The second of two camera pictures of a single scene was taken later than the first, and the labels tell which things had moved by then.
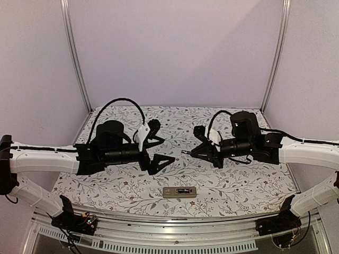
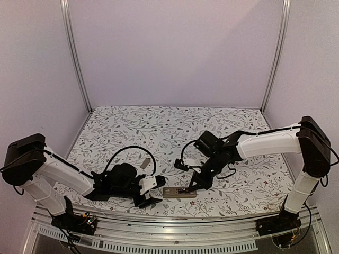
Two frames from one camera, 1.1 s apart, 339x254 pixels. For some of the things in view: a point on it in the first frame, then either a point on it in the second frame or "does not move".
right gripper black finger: x=203 y=148 → x=194 y=177
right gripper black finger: x=204 y=157 → x=198 y=187
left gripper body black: x=144 y=163 → x=138 y=202
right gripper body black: x=218 y=161 → x=207 y=181
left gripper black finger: x=159 y=162 → x=151 y=201
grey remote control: x=179 y=192 does not move
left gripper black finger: x=147 y=145 → x=160 y=181
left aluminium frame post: x=64 y=10 does not move
